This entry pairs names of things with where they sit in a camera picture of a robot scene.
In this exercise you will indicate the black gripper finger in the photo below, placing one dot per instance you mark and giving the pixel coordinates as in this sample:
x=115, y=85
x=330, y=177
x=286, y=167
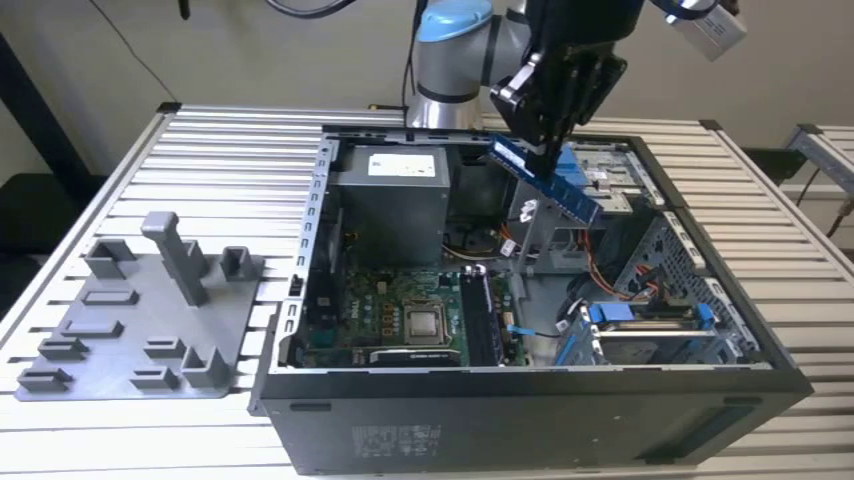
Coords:
x=534, y=105
x=601, y=85

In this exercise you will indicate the blue RAM stick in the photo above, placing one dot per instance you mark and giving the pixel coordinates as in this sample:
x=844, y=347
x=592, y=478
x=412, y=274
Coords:
x=574, y=197

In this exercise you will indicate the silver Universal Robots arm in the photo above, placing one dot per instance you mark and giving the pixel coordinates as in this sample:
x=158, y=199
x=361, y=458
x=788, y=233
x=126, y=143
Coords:
x=454, y=55

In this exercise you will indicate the blue plastic drive bay latch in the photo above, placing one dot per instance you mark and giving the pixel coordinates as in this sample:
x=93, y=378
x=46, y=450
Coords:
x=576, y=170

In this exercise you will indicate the grey metal drive cage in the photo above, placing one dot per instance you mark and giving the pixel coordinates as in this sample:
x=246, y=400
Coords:
x=548, y=235

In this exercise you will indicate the black box beyond table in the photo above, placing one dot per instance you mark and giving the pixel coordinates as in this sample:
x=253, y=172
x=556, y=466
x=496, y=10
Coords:
x=775, y=165

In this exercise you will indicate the grey power supply unit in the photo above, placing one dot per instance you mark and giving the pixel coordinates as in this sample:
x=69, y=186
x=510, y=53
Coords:
x=388, y=220

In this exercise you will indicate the aluminium slat side table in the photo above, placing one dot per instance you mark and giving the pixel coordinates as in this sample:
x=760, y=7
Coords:
x=828, y=150

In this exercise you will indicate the green motherboard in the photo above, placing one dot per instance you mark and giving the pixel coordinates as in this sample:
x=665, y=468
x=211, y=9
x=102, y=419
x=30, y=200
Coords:
x=374, y=300

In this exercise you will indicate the silver CPU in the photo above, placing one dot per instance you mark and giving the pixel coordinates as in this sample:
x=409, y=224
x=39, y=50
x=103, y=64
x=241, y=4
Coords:
x=426, y=327

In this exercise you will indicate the hard disk in blue carrier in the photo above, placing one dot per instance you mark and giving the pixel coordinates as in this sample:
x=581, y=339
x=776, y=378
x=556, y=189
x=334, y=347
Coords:
x=641, y=345

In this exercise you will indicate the black graphics card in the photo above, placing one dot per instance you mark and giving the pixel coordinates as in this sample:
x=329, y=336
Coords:
x=414, y=357

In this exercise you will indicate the black open PC case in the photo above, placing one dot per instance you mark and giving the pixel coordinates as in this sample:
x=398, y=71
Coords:
x=468, y=425

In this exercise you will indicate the grey plastic parts rack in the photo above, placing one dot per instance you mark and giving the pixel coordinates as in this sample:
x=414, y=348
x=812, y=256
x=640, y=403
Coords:
x=161, y=320

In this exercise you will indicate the black chair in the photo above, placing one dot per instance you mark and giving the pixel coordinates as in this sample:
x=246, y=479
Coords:
x=41, y=220

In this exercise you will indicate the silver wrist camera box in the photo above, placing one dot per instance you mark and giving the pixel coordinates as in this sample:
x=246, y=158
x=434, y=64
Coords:
x=711, y=30

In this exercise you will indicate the black slanted frame bar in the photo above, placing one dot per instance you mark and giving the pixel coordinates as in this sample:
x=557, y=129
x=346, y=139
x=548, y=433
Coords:
x=41, y=105

